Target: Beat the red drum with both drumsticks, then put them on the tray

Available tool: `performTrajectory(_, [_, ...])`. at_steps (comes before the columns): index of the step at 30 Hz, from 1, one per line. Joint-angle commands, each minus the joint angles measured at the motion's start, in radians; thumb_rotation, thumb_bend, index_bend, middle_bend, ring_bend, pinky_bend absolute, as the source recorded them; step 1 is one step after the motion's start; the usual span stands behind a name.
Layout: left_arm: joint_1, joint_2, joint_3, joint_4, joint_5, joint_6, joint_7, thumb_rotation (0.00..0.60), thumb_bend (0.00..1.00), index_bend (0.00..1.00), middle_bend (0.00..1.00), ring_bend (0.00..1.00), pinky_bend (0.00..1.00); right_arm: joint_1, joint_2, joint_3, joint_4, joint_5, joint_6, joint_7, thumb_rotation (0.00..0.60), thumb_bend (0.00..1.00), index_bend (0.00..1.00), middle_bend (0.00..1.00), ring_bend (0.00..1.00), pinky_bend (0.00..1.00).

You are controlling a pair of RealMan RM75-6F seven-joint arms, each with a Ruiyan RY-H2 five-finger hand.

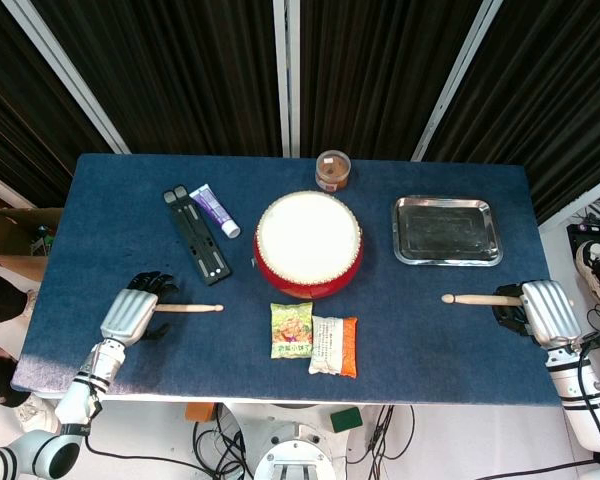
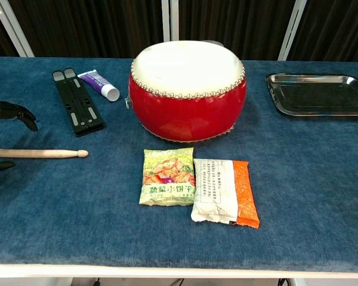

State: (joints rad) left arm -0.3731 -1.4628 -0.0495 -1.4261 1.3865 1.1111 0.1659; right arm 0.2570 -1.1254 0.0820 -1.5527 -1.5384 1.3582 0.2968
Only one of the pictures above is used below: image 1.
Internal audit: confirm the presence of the green snack packet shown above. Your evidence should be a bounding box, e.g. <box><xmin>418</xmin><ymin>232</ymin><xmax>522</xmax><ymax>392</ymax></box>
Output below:
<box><xmin>270</xmin><ymin>301</ymin><xmax>315</xmax><ymax>360</ymax></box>

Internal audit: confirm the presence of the stainless steel tray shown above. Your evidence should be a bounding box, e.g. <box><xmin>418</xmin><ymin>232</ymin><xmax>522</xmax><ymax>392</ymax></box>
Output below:
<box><xmin>391</xmin><ymin>195</ymin><xmax>504</xmax><ymax>267</ymax></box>

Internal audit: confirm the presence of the cardboard box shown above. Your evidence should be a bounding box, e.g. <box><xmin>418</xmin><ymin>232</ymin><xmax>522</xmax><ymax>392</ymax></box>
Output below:
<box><xmin>0</xmin><ymin>207</ymin><xmax>64</xmax><ymax>281</ymax></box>

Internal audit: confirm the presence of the white orange snack packet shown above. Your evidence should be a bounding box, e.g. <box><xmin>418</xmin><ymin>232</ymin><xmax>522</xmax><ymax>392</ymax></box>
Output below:
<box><xmin>308</xmin><ymin>315</ymin><xmax>359</xmax><ymax>377</ymax></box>

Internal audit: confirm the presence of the white metal frame post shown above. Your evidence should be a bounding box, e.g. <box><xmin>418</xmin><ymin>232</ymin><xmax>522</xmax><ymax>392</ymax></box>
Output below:
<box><xmin>410</xmin><ymin>0</ymin><xmax>504</xmax><ymax>161</ymax></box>
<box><xmin>272</xmin><ymin>0</ymin><xmax>301</xmax><ymax>159</ymax></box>
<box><xmin>0</xmin><ymin>164</ymin><xmax>36</xmax><ymax>209</ymax></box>
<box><xmin>2</xmin><ymin>0</ymin><xmax>131</xmax><ymax>154</ymax></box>
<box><xmin>537</xmin><ymin>169</ymin><xmax>600</xmax><ymax>231</ymax></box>

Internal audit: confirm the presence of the black pleated curtain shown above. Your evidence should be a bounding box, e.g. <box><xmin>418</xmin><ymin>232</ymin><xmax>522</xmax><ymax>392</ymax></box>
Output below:
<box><xmin>0</xmin><ymin>0</ymin><xmax>600</xmax><ymax>226</ymax></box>

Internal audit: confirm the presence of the plain white sneaker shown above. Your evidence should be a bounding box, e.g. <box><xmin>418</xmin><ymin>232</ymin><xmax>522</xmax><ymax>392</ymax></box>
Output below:
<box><xmin>14</xmin><ymin>392</ymin><xmax>56</xmax><ymax>434</ymax></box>

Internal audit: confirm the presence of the black device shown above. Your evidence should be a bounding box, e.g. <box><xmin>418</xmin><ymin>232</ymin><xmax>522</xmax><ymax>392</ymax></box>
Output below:
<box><xmin>565</xmin><ymin>223</ymin><xmax>599</xmax><ymax>281</ymax></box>

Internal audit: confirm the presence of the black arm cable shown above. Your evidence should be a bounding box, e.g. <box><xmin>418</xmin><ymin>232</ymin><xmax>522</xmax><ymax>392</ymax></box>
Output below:
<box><xmin>574</xmin><ymin>334</ymin><xmax>600</xmax><ymax>456</ymax></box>
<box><xmin>77</xmin><ymin>349</ymin><xmax>221</xmax><ymax>476</ymax></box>

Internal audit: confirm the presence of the red drum with white skin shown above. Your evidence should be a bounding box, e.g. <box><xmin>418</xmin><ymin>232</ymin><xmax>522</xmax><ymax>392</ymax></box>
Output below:
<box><xmin>252</xmin><ymin>190</ymin><xmax>365</xmax><ymax>300</ymax></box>

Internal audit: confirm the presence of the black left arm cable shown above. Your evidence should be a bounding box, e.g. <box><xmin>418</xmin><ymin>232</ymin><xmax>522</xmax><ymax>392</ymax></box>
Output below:
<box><xmin>77</xmin><ymin>349</ymin><xmax>221</xmax><ymax>476</ymax></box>

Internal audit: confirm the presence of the clear jar with brown contents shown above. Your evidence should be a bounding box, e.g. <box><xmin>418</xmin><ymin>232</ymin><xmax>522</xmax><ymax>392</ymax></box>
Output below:
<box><xmin>314</xmin><ymin>151</ymin><xmax>353</xmax><ymax>192</ymax></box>

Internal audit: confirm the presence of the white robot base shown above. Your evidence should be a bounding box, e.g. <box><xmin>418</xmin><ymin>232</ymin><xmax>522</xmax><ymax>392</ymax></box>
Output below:
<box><xmin>229</xmin><ymin>402</ymin><xmax>351</xmax><ymax>480</ymax></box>

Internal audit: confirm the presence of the white black sneaker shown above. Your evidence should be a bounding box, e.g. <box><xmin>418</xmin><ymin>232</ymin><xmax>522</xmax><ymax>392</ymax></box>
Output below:
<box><xmin>575</xmin><ymin>239</ymin><xmax>600</xmax><ymax>306</ymax></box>

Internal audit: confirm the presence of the wooden drumstick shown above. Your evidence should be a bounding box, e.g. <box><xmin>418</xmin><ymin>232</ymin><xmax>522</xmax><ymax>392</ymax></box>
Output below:
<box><xmin>440</xmin><ymin>293</ymin><xmax>524</xmax><ymax>307</ymax></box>
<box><xmin>154</xmin><ymin>303</ymin><xmax>225</xmax><ymax>314</ymax></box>

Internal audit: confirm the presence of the orange box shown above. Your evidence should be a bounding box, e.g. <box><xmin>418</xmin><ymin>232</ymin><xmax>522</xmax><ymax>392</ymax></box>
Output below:
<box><xmin>184</xmin><ymin>402</ymin><xmax>216</xmax><ymax>424</ymax></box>

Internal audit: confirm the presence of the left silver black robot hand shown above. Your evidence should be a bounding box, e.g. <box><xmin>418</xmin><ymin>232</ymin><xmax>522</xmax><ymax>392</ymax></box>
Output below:
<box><xmin>99</xmin><ymin>271</ymin><xmax>181</xmax><ymax>347</ymax></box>

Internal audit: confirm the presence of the black floor cable bundle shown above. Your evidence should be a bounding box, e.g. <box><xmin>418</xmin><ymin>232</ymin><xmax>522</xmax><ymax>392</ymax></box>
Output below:
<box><xmin>192</xmin><ymin>404</ymin><xmax>254</xmax><ymax>480</ymax></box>
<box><xmin>364</xmin><ymin>404</ymin><xmax>416</xmax><ymax>464</ymax></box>

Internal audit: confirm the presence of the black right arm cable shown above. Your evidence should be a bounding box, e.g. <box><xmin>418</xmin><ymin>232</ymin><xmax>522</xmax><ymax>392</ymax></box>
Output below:
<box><xmin>574</xmin><ymin>334</ymin><xmax>600</xmax><ymax>456</ymax></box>

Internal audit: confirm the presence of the blue table cloth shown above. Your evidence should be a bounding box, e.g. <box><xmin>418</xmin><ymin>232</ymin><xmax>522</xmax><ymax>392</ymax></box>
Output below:
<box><xmin>10</xmin><ymin>153</ymin><xmax>580</xmax><ymax>407</ymax></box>

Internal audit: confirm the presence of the black folding stand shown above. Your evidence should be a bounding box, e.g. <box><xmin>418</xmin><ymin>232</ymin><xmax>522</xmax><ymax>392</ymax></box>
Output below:
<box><xmin>162</xmin><ymin>185</ymin><xmax>233</xmax><ymax>287</ymax></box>

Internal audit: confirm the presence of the green block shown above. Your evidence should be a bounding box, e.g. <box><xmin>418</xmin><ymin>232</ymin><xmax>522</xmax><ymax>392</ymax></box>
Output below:
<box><xmin>330</xmin><ymin>407</ymin><xmax>364</xmax><ymax>433</ymax></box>

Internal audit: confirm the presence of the person in dark clothing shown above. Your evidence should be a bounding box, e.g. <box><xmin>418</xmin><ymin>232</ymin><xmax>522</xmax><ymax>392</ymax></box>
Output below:
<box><xmin>0</xmin><ymin>259</ymin><xmax>44</xmax><ymax>409</ymax></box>

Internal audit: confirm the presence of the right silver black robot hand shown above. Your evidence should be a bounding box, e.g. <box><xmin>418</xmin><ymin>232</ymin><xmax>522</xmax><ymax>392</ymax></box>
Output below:
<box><xmin>492</xmin><ymin>279</ymin><xmax>584</xmax><ymax>349</ymax></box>

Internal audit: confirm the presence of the purple white tube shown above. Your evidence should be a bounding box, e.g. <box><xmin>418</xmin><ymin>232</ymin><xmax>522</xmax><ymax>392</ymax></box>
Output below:
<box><xmin>188</xmin><ymin>184</ymin><xmax>242</xmax><ymax>239</ymax></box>

